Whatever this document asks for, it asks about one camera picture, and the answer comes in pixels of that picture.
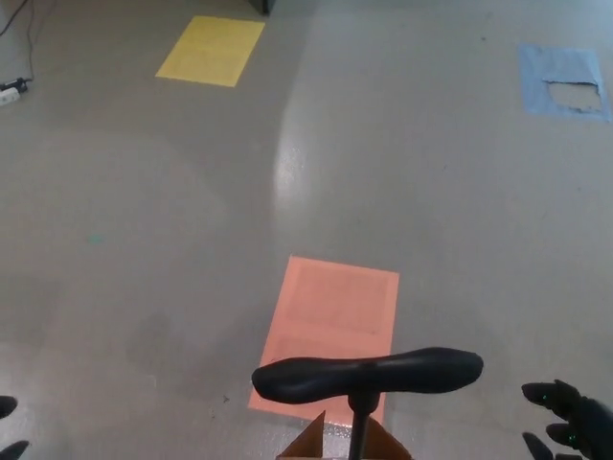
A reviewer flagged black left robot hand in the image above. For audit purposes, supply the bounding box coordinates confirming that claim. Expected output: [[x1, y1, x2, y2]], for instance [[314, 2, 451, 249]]
[[0, 394, 31, 460]]

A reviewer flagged white power strip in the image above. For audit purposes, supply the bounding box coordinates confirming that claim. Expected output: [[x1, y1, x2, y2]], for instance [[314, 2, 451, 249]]
[[0, 84, 25, 108]]

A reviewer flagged torn blue floor sheet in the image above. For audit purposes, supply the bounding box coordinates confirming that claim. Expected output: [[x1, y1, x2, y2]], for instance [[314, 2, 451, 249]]
[[518, 42, 611, 124]]

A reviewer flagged orange floor sheet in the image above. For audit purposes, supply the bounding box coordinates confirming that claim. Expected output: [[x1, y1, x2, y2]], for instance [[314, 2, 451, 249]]
[[246, 255, 401, 424]]

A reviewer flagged thin black floor cable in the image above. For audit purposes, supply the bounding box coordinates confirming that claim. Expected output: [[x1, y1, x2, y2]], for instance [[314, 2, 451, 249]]
[[0, 0, 23, 37], [26, 0, 36, 81]]

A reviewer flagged brown cardboard box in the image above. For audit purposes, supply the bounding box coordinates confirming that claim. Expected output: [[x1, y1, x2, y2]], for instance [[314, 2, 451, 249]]
[[276, 409, 415, 460]]

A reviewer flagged yellow floor sheet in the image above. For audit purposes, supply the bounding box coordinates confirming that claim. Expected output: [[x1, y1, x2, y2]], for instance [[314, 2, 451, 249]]
[[154, 14, 267, 88]]

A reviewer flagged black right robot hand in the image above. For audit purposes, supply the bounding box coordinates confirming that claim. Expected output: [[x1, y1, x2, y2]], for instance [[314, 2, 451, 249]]
[[520, 379, 613, 460]]

